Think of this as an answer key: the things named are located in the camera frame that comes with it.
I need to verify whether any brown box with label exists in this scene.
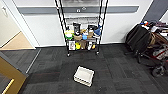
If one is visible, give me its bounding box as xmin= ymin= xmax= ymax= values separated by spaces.
xmin=87 ymin=31 xmax=96 ymax=40

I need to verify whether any black chair with dark cloth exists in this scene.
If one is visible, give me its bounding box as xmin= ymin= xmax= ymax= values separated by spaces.
xmin=124 ymin=23 xmax=155 ymax=64

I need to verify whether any brown paper bag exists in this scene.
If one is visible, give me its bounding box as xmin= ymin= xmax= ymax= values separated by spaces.
xmin=80 ymin=40 xmax=88 ymax=50

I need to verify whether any yellow packet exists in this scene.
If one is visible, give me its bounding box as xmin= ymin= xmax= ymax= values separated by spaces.
xmin=75 ymin=42 xmax=82 ymax=51

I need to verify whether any white door frame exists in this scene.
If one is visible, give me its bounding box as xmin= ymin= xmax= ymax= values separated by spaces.
xmin=0 ymin=0 xmax=42 ymax=51

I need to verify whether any dark red wheeled cart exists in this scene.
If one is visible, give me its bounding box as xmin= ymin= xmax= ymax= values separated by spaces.
xmin=148 ymin=31 xmax=168 ymax=78

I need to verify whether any pale basket with dark spots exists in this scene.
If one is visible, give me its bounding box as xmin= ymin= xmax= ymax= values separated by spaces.
xmin=73 ymin=65 xmax=95 ymax=88

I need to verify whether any small blue cup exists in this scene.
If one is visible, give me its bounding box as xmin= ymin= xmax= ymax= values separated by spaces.
xmin=81 ymin=32 xmax=89 ymax=41

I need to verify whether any black and white packet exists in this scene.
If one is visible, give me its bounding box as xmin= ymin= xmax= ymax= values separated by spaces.
xmin=87 ymin=41 xmax=98 ymax=52

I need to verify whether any brown cardboard box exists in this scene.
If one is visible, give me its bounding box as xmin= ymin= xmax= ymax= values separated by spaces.
xmin=73 ymin=34 xmax=83 ymax=42

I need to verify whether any small blue orange item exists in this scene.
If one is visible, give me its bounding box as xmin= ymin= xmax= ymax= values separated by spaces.
xmin=140 ymin=20 xmax=150 ymax=28

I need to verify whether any white printed box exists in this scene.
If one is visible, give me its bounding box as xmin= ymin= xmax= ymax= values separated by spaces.
xmin=68 ymin=40 xmax=77 ymax=51

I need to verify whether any flat black pouch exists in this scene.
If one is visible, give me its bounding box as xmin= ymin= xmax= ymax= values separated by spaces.
xmin=87 ymin=24 xmax=98 ymax=33

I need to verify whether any black wire shelf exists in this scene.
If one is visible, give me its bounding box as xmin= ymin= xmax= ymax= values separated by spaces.
xmin=54 ymin=0 xmax=109 ymax=58

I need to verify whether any long grey wall band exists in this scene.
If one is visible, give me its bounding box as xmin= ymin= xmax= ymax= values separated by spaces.
xmin=17 ymin=5 xmax=140 ymax=15

